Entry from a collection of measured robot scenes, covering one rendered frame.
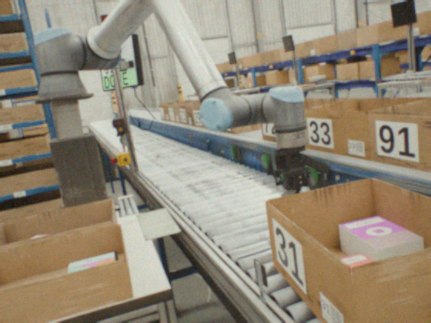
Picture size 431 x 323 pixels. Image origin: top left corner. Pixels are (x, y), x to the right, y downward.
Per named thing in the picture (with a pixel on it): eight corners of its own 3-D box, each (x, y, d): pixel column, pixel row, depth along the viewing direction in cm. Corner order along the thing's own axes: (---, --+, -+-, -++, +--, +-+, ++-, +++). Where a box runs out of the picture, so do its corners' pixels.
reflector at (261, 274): (258, 304, 90) (252, 258, 88) (262, 302, 90) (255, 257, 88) (268, 314, 86) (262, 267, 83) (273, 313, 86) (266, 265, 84)
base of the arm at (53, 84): (38, 98, 156) (34, 71, 155) (38, 101, 173) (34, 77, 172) (90, 93, 163) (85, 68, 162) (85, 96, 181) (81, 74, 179)
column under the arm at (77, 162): (55, 225, 162) (35, 144, 156) (60, 208, 187) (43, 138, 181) (121, 210, 169) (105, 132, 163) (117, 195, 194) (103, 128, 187)
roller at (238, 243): (212, 248, 122) (215, 244, 117) (353, 206, 138) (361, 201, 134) (217, 264, 120) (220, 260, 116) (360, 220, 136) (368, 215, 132)
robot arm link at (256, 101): (223, 97, 121) (256, 93, 112) (248, 94, 129) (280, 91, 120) (227, 128, 122) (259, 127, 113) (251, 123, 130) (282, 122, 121)
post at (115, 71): (131, 183, 253) (102, 38, 235) (139, 181, 254) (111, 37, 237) (135, 187, 241) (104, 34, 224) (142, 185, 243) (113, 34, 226)
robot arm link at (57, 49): (33, 76, 167) (25, 32, 165) (72, 74, 179) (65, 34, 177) (48, 71, 156) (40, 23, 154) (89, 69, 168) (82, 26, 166)
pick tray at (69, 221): (8, 248, 145) (1, 221, 143) (118, 223, 153) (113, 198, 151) (-16, 284, 117) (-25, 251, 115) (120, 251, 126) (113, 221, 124)
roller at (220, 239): (206, 248, 128) (205, 235, 126) (342, 208, 144) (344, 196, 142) (212, 258, 124) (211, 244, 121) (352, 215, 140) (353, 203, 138)
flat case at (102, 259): (65, 301, 96) (63, 294, 96) (69, 268, 114) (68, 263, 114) (123, 284, 100) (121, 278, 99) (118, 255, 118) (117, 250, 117)
